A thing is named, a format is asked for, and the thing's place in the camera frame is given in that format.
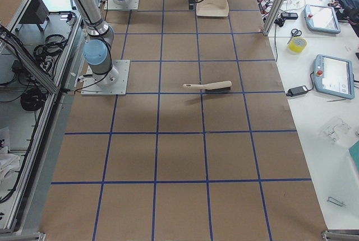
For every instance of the beige plastic dustpan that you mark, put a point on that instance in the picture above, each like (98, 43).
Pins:
(212, 8)

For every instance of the yellow tape roll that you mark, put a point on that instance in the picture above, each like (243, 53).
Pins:
(297, 44)

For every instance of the blue teach pendant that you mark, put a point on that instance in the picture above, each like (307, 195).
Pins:
(321, 19)
(334, 76)

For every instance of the aluminium frame post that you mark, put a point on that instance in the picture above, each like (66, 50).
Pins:
(272, 16)

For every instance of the small black power adapter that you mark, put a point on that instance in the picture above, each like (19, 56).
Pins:
(297, 91)

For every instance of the beige hand brush black bristles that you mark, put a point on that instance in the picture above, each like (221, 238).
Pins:
(213, 87)

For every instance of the upper blue teach pendant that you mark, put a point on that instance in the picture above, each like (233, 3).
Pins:
(321, 19)

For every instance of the black handled scissors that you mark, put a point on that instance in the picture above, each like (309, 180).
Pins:
(294, 33)

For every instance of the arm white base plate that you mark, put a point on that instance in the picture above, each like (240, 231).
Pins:
(115, 83)
(123, 0)

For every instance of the lower blue teach pendant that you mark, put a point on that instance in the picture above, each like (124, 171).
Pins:
(334, 76)

